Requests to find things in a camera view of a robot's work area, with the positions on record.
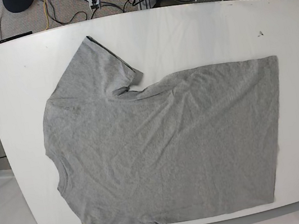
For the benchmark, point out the grey t-shirt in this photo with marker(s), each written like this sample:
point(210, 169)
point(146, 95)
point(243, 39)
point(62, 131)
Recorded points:
point(199, 143)

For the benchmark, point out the dark blue round chair base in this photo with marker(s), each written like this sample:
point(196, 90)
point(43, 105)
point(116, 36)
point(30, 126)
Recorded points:
point(17, 6)

